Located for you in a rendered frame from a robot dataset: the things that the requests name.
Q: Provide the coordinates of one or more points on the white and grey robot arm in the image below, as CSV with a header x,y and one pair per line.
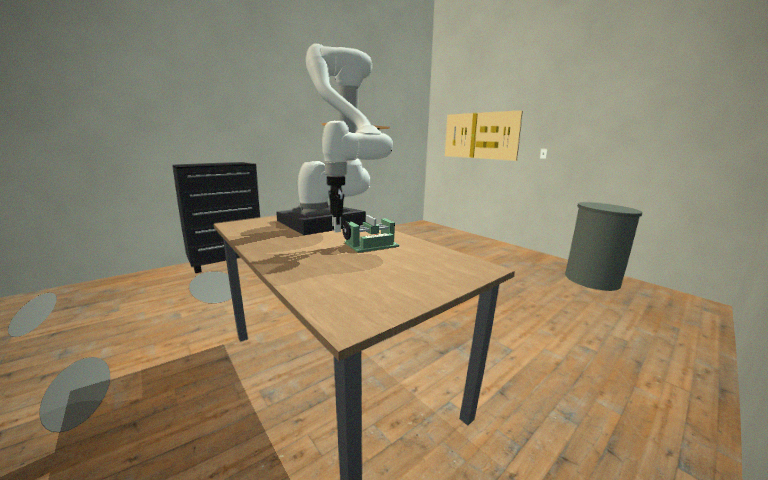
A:
x,y
342,147

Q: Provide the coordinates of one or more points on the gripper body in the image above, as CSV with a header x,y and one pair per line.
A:
x,y
336,183

